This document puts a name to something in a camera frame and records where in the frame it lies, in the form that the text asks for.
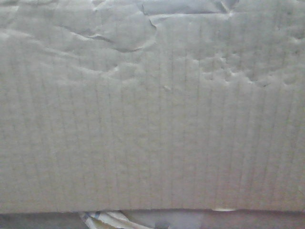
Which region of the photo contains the torn cardboard box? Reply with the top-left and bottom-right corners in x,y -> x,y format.
0,0 -> 305,214

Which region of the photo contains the white blue packing strap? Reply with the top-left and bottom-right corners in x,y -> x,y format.
80,210 -> 153,229

